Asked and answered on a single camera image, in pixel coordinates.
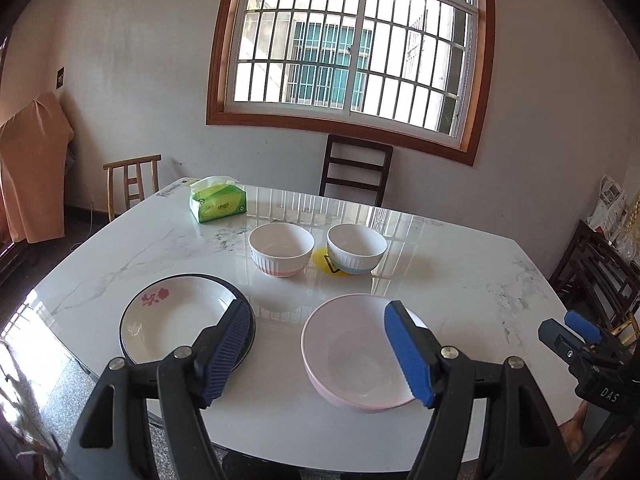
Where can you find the large barred window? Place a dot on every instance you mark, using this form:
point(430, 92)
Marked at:
point(345, 120)

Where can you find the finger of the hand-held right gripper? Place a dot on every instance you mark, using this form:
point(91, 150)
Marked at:
point(555, 335)
point(582, 324)

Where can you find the white bowl with blue base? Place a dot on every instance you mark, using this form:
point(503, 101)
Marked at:
point(357, 245)

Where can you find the dark wall plate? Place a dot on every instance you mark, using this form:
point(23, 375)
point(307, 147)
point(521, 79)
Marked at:
point(60, 77)

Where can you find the light wooden chair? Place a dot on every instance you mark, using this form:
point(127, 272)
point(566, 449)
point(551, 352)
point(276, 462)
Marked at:
point(131, 162)

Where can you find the yellow round sticker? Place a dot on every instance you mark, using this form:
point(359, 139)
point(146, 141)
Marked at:
point(322, 262)

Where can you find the person's right hand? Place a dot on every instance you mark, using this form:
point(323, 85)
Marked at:
point(574, 430)

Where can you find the green tissue pack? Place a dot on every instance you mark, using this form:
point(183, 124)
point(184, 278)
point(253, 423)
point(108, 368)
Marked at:
point(217, 202)

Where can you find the white table label strip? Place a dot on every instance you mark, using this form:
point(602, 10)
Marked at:
point(175, 187)

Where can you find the white bowl with pink base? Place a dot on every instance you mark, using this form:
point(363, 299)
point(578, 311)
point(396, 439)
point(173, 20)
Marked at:
point(280, 247)

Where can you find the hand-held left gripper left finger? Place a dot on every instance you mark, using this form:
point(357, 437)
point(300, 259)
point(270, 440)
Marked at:
point(225, 355)

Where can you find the black-rimmed flower plate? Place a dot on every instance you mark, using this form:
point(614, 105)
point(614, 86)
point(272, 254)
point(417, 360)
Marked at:
point(251, 332)

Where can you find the orange cloth cover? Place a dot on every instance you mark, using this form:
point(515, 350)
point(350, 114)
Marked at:
point(30, 175)

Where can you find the large pink bowl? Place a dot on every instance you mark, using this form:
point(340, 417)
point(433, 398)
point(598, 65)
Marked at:
point(350, 355)

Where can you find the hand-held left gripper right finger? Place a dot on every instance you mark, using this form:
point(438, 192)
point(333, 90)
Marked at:
point(407, 355)

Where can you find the folded newspaper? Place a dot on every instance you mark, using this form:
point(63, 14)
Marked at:
point(610, 200)

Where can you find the dark wooden side chair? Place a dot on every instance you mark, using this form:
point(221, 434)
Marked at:
point(595, 270)

